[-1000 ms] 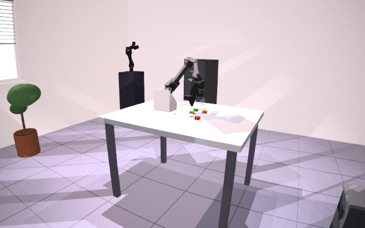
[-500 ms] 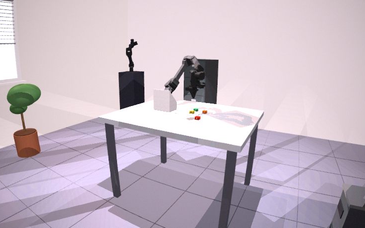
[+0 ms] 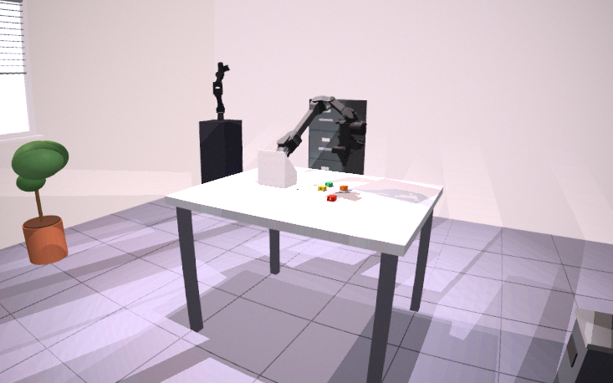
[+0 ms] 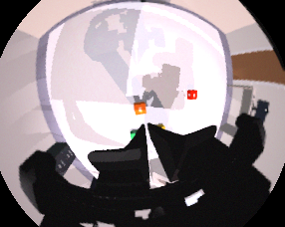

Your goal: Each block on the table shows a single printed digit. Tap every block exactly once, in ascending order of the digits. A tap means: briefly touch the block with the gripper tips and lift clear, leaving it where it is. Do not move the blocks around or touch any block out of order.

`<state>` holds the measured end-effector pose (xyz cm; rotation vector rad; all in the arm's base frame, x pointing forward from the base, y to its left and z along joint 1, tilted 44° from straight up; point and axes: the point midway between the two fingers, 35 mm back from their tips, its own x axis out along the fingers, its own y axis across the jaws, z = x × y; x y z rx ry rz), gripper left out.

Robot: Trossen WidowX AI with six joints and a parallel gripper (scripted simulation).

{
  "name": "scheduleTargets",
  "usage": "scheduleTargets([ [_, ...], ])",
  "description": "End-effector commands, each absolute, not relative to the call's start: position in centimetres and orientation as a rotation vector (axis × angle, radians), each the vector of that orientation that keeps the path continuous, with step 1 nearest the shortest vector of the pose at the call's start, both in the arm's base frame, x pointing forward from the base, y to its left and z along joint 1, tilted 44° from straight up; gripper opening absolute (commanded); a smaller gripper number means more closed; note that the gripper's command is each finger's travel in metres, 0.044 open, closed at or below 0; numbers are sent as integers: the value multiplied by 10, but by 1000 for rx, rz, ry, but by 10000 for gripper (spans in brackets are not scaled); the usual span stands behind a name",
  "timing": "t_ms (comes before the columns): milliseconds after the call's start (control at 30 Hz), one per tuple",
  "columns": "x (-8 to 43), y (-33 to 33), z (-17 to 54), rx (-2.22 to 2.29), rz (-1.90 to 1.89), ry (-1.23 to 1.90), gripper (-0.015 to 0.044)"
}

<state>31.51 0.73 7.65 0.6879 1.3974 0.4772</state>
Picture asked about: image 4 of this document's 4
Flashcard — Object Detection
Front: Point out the orange block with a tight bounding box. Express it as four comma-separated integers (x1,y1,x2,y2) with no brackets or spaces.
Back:
134,102,146,114

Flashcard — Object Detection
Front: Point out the small red block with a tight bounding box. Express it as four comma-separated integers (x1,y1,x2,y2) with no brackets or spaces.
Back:
187,90,197,101

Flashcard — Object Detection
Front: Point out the green block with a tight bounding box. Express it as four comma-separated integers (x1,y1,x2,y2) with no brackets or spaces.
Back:
130,130,138,140

